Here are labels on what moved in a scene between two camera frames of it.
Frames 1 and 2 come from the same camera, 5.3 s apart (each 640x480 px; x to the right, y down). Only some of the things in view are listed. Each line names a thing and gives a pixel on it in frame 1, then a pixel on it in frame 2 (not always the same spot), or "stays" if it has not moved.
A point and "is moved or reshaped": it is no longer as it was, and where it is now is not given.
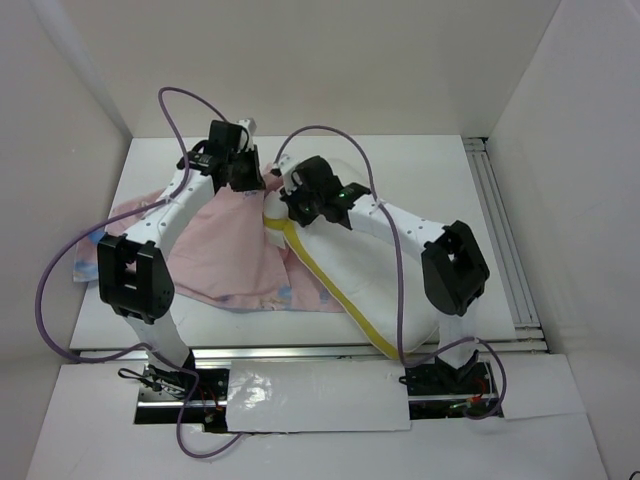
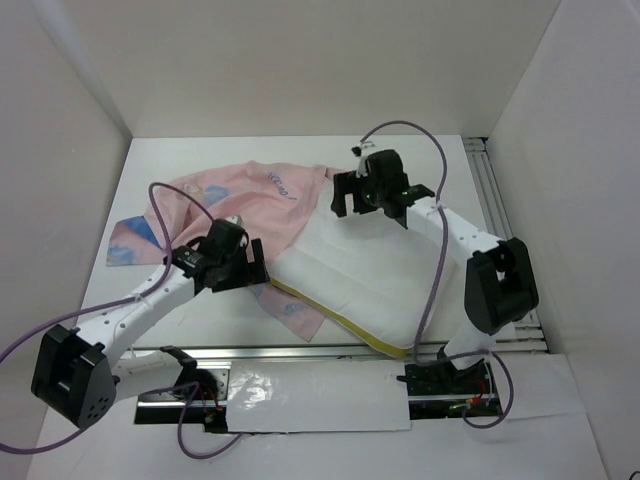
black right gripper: [290, 201] -> [347, 183]
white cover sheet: [316, 396] stays
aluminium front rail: [298, 352] stays
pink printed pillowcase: [225, 256] is moved or reshaped
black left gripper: [255, 180] -> [250, 273]
